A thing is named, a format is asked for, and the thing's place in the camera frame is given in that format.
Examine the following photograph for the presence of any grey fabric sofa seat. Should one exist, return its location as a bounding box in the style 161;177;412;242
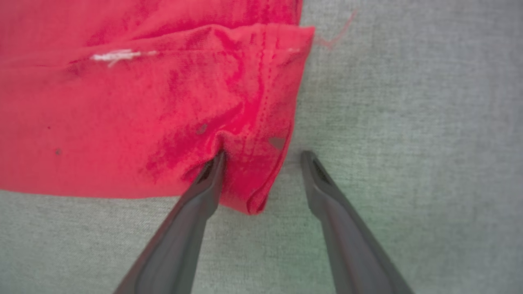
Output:
0;0;523;294

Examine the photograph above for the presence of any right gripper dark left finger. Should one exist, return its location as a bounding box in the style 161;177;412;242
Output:
114;150;228;294

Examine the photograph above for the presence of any red and white jersey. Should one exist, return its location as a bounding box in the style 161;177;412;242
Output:
0;0;316;216

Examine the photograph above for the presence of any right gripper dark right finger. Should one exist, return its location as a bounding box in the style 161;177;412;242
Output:
300;150;414;294

